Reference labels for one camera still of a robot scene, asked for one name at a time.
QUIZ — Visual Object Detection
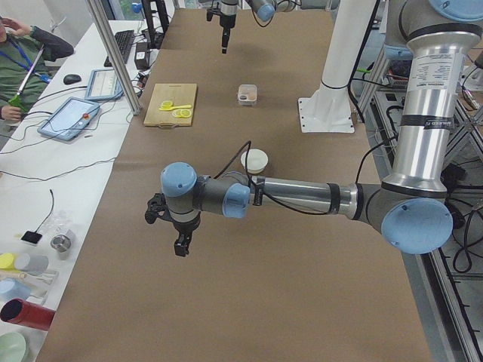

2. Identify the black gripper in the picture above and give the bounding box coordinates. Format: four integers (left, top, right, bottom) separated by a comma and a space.
220, 13, 236, 54
172, 214, 201, 256

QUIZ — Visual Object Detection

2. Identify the clear plastic egg box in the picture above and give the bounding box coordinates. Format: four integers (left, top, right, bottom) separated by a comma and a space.
237, 84, 258, 106

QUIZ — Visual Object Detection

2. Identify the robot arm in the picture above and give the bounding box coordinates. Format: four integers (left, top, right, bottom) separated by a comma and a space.
208, 1, 301, 54
159, 1, 482, 256

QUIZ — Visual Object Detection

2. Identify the black power adapter box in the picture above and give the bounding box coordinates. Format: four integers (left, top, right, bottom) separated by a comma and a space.
134, 42, 150, 70

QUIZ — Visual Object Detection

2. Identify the wooden cutting board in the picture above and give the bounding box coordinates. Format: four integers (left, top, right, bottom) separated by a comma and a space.
143, 83, 198, 128

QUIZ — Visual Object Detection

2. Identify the lemon slice lower left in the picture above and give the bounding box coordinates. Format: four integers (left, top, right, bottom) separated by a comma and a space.
171, 109, 192, 118

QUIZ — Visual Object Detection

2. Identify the black keyboard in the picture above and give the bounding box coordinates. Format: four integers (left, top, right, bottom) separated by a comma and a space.
114, 30, 135, 64

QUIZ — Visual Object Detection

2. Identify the white round bowl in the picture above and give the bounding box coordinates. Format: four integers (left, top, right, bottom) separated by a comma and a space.
240, 149, 269, 174

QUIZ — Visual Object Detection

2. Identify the metal cylinder part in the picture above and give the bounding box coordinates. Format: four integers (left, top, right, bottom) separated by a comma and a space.
50, 229, 75, 260

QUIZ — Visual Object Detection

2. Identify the teach pendant far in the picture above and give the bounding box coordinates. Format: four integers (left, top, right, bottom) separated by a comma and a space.
85, 69, 123, 101

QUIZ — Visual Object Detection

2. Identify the teach pendant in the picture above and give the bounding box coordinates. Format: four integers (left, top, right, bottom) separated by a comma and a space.
85, 69, 123, 101
37, 97, 100, 141

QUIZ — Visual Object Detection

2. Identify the grey cup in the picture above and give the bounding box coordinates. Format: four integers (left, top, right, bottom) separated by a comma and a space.
14, 253, 49, 275

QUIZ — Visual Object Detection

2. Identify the small black square pad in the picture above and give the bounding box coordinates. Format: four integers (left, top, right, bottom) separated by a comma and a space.
20, 231, 42, 245

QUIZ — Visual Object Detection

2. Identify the black computer mouse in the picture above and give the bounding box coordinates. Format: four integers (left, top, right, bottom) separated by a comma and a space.
63, 74, 82, 85

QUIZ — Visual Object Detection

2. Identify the teach pendant near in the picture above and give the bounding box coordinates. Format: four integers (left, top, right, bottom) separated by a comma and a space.
37, 97, 100, 141

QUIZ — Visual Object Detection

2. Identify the yellow cup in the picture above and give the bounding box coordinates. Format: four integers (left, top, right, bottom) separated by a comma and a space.
0, 253, 17, 271

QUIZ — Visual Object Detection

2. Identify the light blue cup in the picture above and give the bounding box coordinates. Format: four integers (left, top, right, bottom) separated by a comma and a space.
0, 278, 32, 302

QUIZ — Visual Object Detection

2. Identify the red cylinder bottle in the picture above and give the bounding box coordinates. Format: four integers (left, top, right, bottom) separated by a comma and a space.
1, 299, 56, 331

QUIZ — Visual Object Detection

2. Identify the green bowl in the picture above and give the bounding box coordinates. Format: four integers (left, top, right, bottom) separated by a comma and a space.
1, 332, 28, 362

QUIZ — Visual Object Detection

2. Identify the seated person green shirt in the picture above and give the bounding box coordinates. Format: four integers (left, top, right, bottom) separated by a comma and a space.
1, 17, 74, 123

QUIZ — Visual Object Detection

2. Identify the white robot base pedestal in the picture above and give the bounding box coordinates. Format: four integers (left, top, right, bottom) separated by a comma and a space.
298, 0, 378, 133

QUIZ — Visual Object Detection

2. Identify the aluminium frame post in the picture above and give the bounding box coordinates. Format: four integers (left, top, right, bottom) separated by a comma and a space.
86, 0, 141, 115

